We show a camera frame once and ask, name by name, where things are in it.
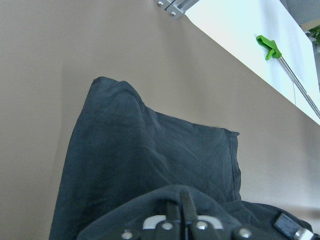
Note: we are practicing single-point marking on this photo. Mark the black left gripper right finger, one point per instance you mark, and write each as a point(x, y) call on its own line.
point(189, 211)

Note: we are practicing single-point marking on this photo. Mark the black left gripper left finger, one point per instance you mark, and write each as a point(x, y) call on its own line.
point(173, 214)

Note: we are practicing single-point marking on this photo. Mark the black t-shirt with logo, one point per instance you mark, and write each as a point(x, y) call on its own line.
point(124, 162)

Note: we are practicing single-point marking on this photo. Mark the green handled grabber tool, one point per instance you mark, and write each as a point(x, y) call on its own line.
point(273, 52)

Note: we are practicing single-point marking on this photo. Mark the aluminium frame post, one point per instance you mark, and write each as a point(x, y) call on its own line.
point(175, 8)

